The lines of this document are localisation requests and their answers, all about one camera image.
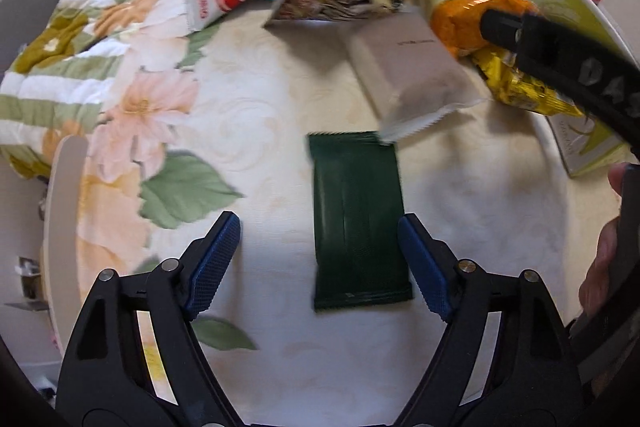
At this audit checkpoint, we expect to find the green cardboard box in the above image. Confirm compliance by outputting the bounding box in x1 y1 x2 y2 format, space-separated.
530 0 639 178

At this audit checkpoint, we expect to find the person's right hand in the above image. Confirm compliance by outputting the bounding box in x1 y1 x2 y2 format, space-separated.
578 161 634 319

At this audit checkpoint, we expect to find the beige snack packet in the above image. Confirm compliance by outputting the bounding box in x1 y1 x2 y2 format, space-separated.
341 13 486 143

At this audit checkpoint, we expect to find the orange cream cake packet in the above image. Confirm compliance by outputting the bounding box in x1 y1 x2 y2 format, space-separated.
412 0 540 58

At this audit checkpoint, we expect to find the gold foil snack packet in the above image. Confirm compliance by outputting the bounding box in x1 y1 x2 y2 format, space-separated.
471 46 584 117

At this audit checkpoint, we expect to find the dark green packet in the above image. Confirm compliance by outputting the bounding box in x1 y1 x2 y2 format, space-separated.
308 132 413 312

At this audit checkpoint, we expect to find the floral striped green quilt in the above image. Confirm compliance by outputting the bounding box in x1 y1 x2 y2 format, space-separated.
0 0 237 180

